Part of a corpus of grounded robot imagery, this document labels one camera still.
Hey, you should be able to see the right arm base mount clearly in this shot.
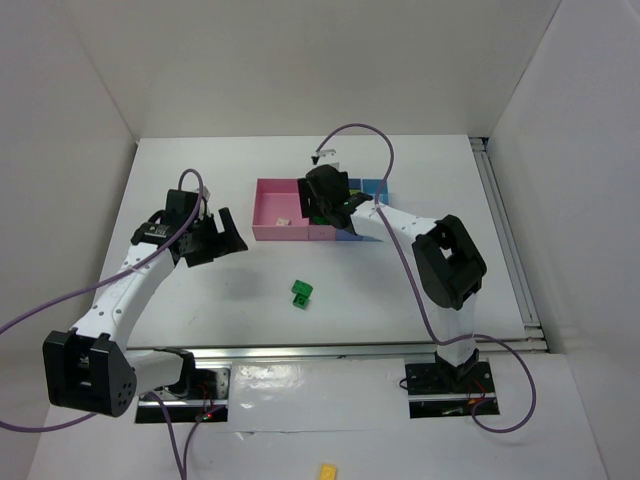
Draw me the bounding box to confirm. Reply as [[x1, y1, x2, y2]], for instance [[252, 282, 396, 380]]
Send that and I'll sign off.
[[398, 360, 500, 419]]

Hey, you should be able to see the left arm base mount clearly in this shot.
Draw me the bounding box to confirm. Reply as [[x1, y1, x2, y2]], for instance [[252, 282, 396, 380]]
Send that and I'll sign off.
[[135, 353, 231, 424]]

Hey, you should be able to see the small pink bin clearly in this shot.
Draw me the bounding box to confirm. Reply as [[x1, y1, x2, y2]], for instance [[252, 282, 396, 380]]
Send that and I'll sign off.
[[308, 219, 336, 241]]

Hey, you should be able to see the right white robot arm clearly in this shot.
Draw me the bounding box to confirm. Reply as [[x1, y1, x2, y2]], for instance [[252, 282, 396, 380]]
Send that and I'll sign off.
[[297, 165, 487, 378]]

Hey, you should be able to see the large pink bin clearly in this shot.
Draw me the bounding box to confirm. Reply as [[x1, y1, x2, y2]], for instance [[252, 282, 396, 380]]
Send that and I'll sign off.
[[252, 178, 309, 241]]

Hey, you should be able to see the yellow lego brick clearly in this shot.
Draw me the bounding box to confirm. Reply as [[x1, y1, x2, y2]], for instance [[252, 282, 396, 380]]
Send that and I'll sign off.
[[317, 463, 338, 480]]

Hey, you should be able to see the aluminium rail right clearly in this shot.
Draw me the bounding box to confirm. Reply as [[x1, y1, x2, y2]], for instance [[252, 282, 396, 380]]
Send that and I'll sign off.
[[469, 137, 549, 352]]

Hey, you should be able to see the aluminium rail front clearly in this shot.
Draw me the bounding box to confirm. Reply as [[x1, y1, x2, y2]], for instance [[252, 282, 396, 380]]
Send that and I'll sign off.
[[124, 340, 451, 361]]

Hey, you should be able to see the aluminium rail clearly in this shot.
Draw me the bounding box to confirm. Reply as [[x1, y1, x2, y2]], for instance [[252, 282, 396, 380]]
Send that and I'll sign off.
[[469, 137, 549, 352], [124, 340, 451, 361]]

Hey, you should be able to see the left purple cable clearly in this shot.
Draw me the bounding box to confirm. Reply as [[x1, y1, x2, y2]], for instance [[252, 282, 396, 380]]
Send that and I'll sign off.
[[0, 168, 209, 480]]

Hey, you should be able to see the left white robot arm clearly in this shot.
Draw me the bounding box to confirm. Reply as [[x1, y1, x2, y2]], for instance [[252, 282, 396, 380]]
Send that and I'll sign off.
[[43, 189, 247, 417]]

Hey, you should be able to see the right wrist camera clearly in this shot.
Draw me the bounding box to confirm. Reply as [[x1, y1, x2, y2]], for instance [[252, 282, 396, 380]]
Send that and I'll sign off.
[[311, 149, 340, 170]]

